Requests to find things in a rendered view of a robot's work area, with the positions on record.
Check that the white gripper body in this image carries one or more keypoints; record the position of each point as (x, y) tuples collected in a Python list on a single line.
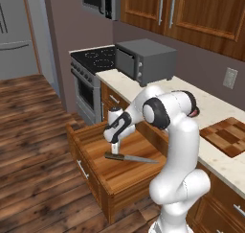
[(115, 147)]

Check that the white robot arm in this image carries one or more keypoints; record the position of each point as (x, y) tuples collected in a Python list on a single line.
[(180, 147)]

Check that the open wooden drawer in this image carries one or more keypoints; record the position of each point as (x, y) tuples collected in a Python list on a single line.
[(121, 169)]

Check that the wooden drawer front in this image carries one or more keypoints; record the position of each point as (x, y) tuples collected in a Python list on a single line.
[(110, 97), (228, 198)]

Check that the red meat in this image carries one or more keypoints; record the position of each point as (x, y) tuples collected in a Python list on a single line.
[(192, 113)]

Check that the dark plate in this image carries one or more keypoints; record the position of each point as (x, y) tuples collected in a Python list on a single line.
[(197, 111)]

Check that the chequered wooden cutting board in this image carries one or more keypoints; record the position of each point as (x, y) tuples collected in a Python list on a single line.
[(226, 136)]

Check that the silver stove with black hob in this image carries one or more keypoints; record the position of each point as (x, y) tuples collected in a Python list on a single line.
[(87, 83)]

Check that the grey toaster oven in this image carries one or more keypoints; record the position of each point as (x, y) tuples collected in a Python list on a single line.
[(150, 62)]

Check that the grey microwave oven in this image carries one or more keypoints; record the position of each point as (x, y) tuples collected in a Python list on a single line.
[(99, 0)]

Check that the grey fridge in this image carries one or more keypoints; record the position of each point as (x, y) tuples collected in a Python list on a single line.
[(16, 32)]

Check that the grey wall socket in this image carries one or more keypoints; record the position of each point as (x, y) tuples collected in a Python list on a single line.
[(230, 78)]

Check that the wooden wall cupboard door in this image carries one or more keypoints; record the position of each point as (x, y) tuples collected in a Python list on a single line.
[(210, 16), (140, 6)]

